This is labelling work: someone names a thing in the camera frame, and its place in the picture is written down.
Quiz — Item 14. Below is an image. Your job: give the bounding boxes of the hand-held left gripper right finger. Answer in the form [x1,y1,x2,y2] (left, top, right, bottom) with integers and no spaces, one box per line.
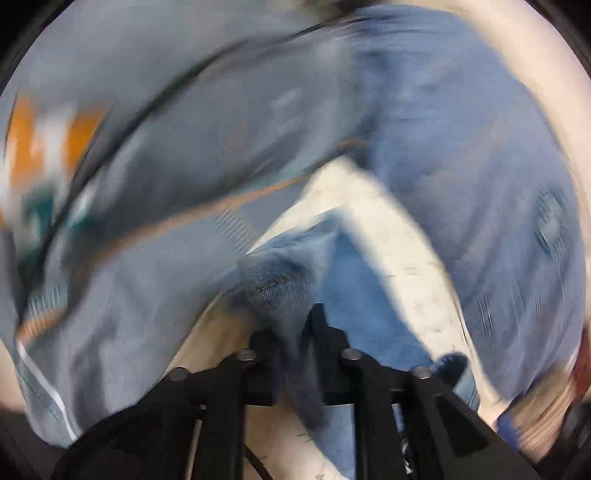
[302,302,542,480]

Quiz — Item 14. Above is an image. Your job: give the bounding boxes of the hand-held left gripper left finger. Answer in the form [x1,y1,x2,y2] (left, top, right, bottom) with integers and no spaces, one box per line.
[156,328,287,480]

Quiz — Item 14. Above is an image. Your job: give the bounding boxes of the blue denim pants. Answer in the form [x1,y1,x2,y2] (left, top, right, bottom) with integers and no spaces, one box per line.
[238,4,589,480]

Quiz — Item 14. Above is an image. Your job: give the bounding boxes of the grey garment with orange print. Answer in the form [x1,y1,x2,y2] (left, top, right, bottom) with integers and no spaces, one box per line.
[0,14,375,450]

